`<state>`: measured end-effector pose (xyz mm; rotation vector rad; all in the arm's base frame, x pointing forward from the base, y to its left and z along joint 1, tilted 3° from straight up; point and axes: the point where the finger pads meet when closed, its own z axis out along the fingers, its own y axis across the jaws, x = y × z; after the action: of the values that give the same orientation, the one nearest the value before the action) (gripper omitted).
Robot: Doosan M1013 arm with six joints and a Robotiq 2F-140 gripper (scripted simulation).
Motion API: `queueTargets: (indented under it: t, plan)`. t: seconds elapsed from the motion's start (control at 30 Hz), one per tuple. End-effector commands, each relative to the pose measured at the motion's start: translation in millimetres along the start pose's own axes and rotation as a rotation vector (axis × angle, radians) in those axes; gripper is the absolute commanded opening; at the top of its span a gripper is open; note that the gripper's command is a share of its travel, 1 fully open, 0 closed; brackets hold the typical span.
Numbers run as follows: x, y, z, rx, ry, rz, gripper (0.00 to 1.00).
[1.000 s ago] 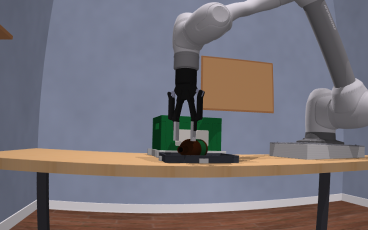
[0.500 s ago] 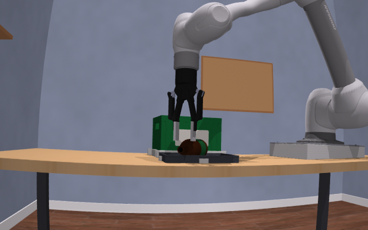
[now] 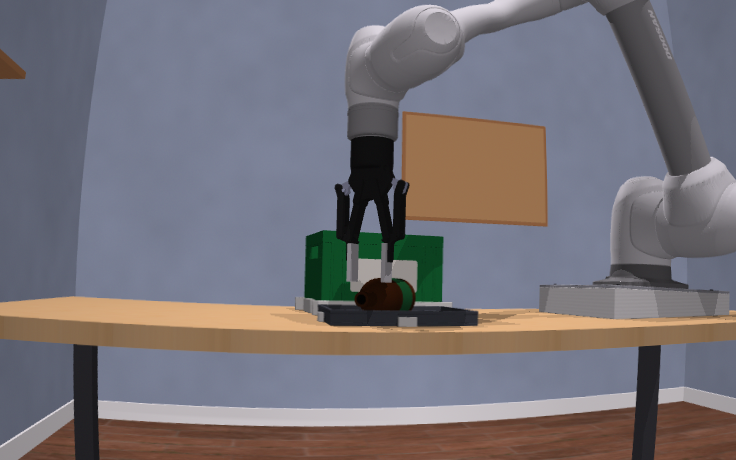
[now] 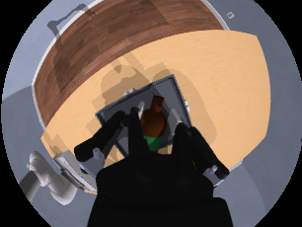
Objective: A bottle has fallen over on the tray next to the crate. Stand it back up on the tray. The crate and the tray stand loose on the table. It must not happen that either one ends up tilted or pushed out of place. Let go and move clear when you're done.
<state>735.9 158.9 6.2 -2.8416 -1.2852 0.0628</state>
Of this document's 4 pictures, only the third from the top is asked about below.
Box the green divided crate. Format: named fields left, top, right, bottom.
left=304, top=230, right=443, bottom=302

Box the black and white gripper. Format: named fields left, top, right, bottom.
left=335, top=136, right=409, bottom=283

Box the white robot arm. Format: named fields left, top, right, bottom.
left=345, top=0, right=736, bottom=289

